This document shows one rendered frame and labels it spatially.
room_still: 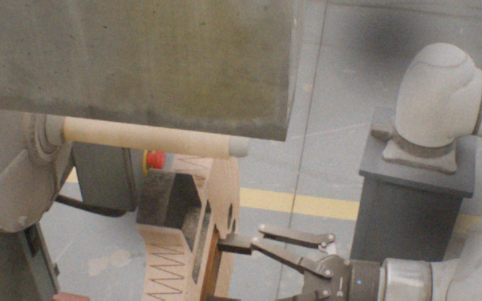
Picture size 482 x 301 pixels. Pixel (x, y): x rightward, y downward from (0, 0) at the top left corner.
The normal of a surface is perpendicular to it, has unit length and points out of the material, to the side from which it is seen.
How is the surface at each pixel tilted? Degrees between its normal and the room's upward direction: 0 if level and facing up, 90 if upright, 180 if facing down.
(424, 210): 90
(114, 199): 90
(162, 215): 28
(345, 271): 23
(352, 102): 0
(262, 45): 90
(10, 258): 90
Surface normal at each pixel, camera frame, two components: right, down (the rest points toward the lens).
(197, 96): -0.18, 0.62
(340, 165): 0.00, -0.78
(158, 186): -0.07, -0.54
